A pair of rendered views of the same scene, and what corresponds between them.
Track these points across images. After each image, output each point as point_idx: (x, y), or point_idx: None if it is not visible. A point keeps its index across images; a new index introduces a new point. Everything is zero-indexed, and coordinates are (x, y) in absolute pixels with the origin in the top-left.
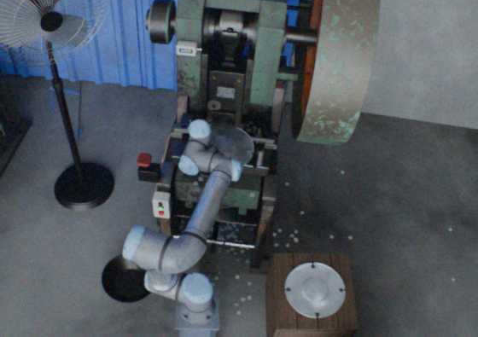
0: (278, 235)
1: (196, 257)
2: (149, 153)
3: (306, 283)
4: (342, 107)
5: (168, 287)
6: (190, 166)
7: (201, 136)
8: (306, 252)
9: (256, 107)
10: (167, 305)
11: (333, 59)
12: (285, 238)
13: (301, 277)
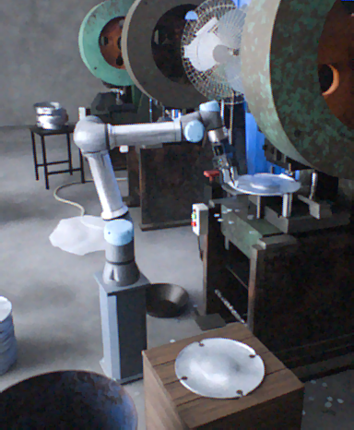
0: (315, 386)
1: (91, 136)
2: (218, 172)
3: (220, 354)
4: (258, 51)
5: (106, 215)
6: (175, 121)
7: (202, 108)
8: (319, 422)
9: (344, 186)
10: (155, 335)
11: None
12: (319, 394)
13: (227, 351)
